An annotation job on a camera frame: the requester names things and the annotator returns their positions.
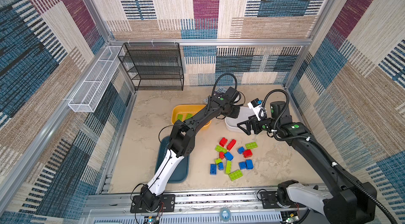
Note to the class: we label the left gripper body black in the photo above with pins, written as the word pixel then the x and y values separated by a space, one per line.
pixel 234 112

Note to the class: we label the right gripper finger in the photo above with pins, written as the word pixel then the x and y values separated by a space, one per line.
pixel 246 128
pixel 250 120

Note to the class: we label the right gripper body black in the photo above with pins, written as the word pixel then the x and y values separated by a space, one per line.
pixel 253 124

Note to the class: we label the red square lego brick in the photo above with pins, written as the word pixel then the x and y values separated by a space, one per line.
pixel 223 142

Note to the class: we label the green long lego brick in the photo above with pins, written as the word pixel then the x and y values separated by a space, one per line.
pixel 188 116

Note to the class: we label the small green lego brick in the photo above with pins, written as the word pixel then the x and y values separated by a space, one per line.
pixel 179 117

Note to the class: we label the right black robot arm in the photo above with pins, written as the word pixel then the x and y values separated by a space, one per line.
pixel 348 201

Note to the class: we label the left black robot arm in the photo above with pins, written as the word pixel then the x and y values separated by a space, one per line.
pixel 182 142

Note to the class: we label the white plastic bin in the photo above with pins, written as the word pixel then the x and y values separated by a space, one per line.
pixel 244 114

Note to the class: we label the green lego brick right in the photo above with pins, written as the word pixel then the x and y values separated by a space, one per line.
pixel 251 145

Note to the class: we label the paperback children's book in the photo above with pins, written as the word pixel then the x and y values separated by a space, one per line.
pixel 218 90

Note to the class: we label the red long lego brick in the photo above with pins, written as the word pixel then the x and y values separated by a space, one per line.
pixel 231 144

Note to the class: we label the small blue lego brick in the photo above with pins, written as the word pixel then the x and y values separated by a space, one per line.
pixel 241 150

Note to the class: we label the red lego brick right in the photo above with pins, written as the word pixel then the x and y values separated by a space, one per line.
pixel 247 153

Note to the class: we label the blue lego brick centre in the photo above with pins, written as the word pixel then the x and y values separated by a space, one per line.
pixel 228 156

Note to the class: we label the green long centre brick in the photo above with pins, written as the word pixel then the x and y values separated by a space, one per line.
pixel 219 148

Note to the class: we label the small red centre brick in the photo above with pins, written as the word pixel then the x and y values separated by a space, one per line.
pixel 222 155

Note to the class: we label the blue tall brick lower-right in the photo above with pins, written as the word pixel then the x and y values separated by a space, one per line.
pixel 249 164

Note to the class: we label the blue brick lower-right small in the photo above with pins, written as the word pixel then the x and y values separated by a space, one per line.
pixel 242 165

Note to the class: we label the green upright long brick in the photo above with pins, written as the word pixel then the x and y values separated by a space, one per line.
pixel 228 167

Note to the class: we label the small blue brick lower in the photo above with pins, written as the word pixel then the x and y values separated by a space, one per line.
pixel 220 166

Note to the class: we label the yellow plastic bin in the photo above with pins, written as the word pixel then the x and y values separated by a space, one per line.
pixel 184 109

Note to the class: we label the green long brick bottom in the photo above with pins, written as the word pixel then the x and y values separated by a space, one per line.
pixel 235 175

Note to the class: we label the dark teal plastic bin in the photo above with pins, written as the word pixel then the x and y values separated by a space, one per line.
pixel 181 172

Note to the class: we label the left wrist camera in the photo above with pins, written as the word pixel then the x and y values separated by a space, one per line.
pixel 233 95

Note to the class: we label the black wire shelf rack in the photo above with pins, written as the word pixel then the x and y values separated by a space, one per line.
pixel 153 66

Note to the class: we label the white wire mesh basket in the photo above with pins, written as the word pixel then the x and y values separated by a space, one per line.
pixel 89 94

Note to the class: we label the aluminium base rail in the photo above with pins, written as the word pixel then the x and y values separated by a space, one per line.
pixel 211 206

